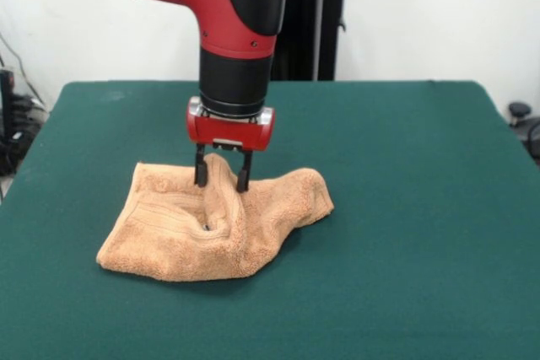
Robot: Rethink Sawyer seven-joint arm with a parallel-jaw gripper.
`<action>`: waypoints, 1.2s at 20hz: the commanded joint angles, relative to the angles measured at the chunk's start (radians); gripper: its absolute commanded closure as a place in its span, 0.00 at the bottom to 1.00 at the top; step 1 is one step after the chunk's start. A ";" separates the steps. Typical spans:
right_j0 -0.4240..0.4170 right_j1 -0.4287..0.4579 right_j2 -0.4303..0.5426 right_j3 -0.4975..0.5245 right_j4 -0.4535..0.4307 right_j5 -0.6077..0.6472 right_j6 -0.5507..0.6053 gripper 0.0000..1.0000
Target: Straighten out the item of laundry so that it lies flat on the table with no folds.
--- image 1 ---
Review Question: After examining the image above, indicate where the tan terry towel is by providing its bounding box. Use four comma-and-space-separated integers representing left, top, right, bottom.
96, 153, 335, 283

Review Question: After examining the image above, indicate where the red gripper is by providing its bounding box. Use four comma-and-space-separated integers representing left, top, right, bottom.
186, 96, 277, 193

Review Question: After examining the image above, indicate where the dark green table cloth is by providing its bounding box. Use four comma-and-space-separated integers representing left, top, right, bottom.
0, 79, 540, 360

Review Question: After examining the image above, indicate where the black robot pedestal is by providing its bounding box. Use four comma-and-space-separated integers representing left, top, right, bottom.
269, 0, 365, 82

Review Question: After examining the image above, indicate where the grey wall cable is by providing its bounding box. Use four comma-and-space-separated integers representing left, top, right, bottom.
0, 33, 46, 108

